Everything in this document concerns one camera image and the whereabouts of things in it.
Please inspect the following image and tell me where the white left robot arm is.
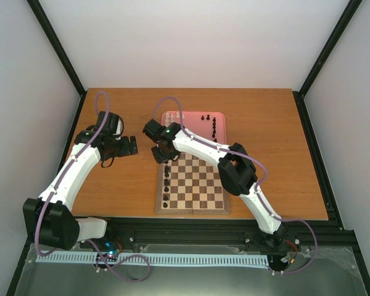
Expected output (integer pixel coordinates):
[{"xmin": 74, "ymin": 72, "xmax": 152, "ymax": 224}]
[{"xmin": 22, "ymin": 112, "xmax": 138, "ymax": 254}]

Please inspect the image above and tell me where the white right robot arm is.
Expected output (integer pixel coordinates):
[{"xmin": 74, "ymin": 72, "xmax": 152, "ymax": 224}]
[{"xmin": 142, "ymin": 119, "xmax": 287, "ymax": 250}]

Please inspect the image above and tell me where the wooden chessboard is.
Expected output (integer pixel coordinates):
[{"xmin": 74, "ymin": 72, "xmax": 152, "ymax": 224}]
[{"xmin": 155, "ymin": 153, "xmax": 230, "ymax": 215}]

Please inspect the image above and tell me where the pink plastic tray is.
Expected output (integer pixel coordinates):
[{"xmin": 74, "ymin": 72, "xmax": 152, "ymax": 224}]
[{"xmin": 158, "ymin": 110, "xmax": 227, "ymax": 150}]

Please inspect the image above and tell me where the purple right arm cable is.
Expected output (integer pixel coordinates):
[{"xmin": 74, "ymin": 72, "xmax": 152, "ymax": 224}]
[{"xmin": 154, "ymin": 96, "xmax": 318, "ymax": 275}]

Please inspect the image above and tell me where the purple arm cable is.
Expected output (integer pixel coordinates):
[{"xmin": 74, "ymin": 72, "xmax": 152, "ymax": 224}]
[
  {"xmin": 154, "ymin": 96, "xmax": 318, "ymax": 275},
  {"xmin": 34, "ymin": 91, "xmax": 150, "ymax": 282}
]

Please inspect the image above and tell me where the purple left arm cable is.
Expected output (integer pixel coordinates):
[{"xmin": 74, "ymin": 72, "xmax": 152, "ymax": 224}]
[{"xmin": 34, "ymin": 91, "xmax": 150, "ymax": 282}]

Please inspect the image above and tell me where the black aluminium frame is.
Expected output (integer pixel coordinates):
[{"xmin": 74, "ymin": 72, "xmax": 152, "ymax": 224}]
[{"xmin": 6, "ymin": 0, "xmax": 370, "ymax": 296}]

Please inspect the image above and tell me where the light blue cable duct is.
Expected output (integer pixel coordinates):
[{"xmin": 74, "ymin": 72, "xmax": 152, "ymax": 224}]
[{"xmin": 36, "ymin": 251, "xmax": 269, "ymax": 269}]

